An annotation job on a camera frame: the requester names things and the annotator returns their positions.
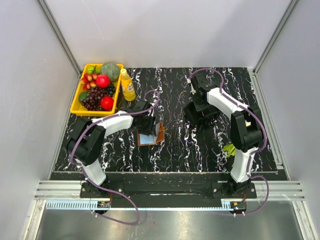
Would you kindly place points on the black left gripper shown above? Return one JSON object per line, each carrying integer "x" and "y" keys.
{"x": 151, "y": 130}

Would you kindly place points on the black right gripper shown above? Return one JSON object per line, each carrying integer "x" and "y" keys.
{"x": 199, "y": 107}

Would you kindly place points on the brown leather card holder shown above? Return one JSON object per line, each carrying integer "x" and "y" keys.
{"x": 148, "y": 140}

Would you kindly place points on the black plastic card box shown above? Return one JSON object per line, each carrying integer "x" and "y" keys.
{"x": 196, "y": 113}

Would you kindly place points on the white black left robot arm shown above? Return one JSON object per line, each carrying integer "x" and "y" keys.
{"x": 86, "y": 140}

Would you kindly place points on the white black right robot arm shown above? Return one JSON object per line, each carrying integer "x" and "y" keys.
{"x": 247, "y": 133}

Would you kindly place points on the yellow juice bottle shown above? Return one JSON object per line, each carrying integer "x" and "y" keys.
{"x": 127, "y": 86}

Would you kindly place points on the red pomegranate lower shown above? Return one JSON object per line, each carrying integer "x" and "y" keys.
{"x": 107, "y": 103}

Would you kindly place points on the red pomegranate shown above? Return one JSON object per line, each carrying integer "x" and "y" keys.
{"x": 107, "y": 103}
{"x": 102, "y": 81}

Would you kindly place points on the black grape bunch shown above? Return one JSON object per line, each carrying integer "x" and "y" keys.
{"x": 110, "y": 90}

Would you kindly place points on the dark purple grape bunch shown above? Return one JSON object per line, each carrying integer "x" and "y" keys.
{"x": 92, "y": 101}

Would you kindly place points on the red pomegranate upper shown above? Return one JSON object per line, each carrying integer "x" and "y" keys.
{"x": 102, "y": 81}

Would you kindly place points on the green melon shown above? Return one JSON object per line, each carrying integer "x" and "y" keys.
{"x": 111, "y": 70}

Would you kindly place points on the green lime fruit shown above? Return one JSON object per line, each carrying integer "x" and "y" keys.
{"x": 83, "y": 95}

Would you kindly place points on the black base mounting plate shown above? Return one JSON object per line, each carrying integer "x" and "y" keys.
{"x": 169, "y": 190}

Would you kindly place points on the small red fruit cluster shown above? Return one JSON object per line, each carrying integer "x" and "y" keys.
{"x": 88, "y": 79}

